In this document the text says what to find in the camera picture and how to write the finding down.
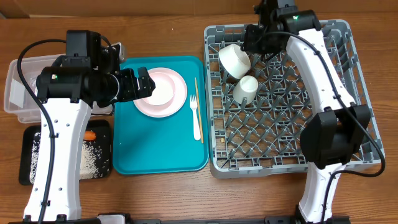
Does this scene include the large pink plate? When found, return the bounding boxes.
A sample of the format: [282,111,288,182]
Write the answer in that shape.
[134,67,187,118]

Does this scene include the cream bowl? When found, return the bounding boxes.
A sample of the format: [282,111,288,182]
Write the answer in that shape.
[218,44,251,79]

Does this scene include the cream plastic cup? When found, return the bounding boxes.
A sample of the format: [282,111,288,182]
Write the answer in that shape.
[233,75,259,104]

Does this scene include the orange carrot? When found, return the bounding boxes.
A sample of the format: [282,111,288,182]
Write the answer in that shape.
[83,131,96,141]

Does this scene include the peanut and rice scraps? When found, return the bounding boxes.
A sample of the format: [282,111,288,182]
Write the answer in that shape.
[26,131,111,185]

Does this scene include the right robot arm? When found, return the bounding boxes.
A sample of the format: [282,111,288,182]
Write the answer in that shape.
[241,0,371,223]

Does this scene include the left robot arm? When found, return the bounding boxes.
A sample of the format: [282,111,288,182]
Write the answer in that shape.
[22,30,155,223]

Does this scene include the black rectangular tray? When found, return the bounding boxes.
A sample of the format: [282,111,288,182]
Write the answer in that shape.
[19,120,112,185]

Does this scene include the white plastic fork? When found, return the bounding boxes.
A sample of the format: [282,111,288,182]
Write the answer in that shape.
[190,95,201,141]

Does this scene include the wooden chopstick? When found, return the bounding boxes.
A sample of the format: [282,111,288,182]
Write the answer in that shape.
[195,77,204,144]

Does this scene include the teal plastic serving tray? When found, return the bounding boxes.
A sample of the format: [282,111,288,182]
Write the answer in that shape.
[113,55,209,175]

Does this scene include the grey plastic dish rack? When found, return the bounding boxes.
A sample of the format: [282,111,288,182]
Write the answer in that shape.
[204,19,384,179]

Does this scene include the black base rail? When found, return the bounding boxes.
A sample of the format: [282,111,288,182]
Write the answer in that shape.
[96,213,352,224]

